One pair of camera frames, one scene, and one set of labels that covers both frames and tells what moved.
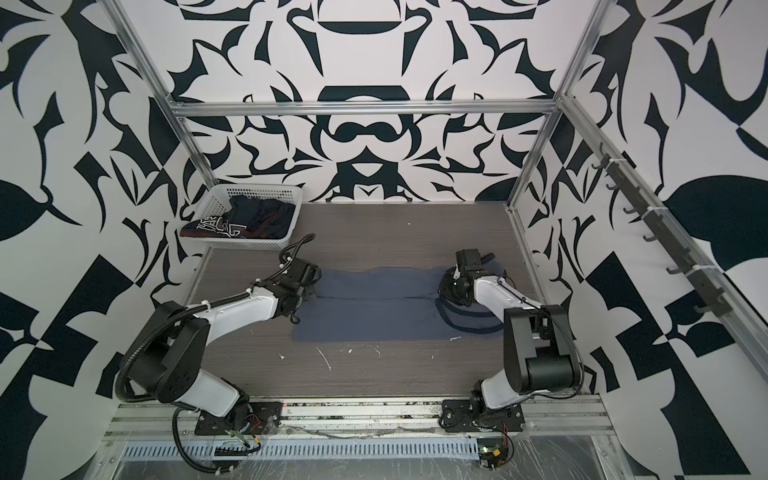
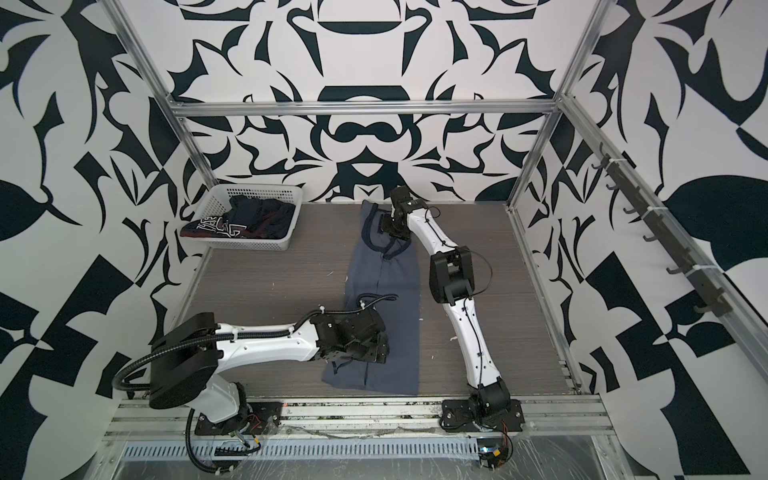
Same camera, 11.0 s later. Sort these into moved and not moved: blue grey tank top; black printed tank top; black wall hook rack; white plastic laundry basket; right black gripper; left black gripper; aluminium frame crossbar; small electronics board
Moved: right black gripper; blue grey tank top; left black gripper
Not moved: small electronics board; black printed tank top; black wall hook rack; aluminium frame crossbar; white plastic laundry basket
